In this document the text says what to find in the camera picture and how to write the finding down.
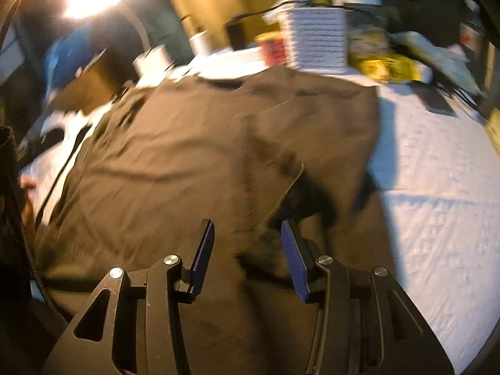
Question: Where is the black charger cable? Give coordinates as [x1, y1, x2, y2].
[229, 0, 314, 25]

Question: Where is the white desk lamp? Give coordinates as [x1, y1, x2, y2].
[63, 0, 173, 84]

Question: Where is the white woven plastic basket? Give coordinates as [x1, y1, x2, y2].
[263, 3, 347, 75]

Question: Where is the black smartphone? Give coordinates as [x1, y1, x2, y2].
[411, 82, 457, 117]

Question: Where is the crumpled tissue pack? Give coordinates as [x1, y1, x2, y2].
[389, 31, 481, 96]

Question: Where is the clear jar white lid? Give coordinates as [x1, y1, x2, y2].
[331, 0, 389, 63]

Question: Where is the white power strip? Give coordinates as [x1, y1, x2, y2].
[168, 47, 268, 80]

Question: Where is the brown t-shirt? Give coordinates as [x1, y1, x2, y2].
[33, 66, 394, 374]

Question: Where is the person's hand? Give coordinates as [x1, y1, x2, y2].
[19, 175, 37, 240]

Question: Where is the red round tin can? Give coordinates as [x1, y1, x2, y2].
[255, 31, 287, 67]

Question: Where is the yellow snack bag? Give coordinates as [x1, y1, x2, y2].
[351, 53, 433, 84]

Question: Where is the black power adapter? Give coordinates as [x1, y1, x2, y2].
[225, 20, 247, 51]

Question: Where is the white charger plug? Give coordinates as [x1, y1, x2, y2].
[189, 31, 212, 57]

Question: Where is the black strap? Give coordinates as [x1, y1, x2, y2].
[35, 122, 93, 230]

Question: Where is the white folded cloth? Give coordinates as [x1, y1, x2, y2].
[21, 103, 112, 224]

